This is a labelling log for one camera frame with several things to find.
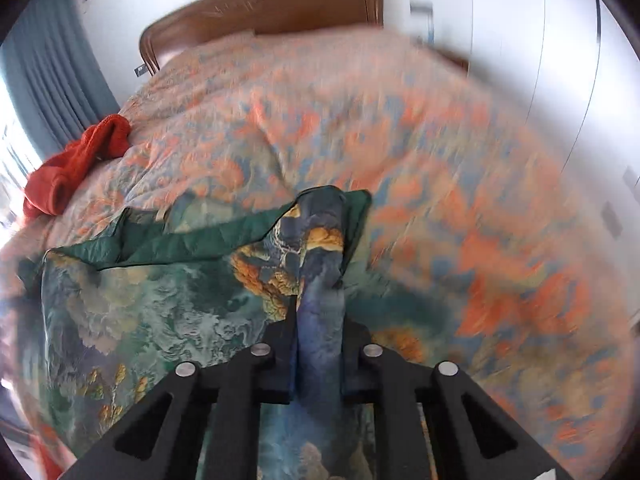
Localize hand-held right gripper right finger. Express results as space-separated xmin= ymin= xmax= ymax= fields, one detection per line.
xmin=341 ymin=319 xmax=577 ymax=480

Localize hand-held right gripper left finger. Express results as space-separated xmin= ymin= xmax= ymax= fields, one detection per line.
xmin=60 ymin=304 xmax=297 ymax=480

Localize green patterned padded jacket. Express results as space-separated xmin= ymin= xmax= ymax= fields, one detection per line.
xmin=40 ymin=186 xmax=432 ymax=480

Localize red bed sheet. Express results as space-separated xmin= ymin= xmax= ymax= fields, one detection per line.
xmin=30 ymin=420 xmax=76 ymax=476

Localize orange patterned quilt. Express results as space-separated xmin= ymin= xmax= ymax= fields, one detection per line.
xmin=0 ymin=27 xmax=633 ymax=473

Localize red knitted sweater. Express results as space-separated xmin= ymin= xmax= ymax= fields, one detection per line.
xmin=22 ymin=114 xmax=132 ymax=218

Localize wooden nightstand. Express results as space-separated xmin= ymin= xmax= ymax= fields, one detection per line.
xmin=437 ymin=49 xmax=472 ymax=75

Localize white wardrobe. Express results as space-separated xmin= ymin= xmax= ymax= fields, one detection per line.
xmin=470 ymin=0 xmax=640 ymax=241

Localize blue-grey curtain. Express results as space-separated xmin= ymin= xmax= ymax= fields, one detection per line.
xmin=0 ymin=0 xmax=122 ymax=161

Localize wooden headboard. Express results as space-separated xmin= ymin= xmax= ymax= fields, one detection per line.
xmin=139 ymin=0 xmax=385 ymax=77

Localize grey wall socket panel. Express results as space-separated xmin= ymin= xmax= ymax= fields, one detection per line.
xmin=409 ymin=1 xmax=435 ymax=45

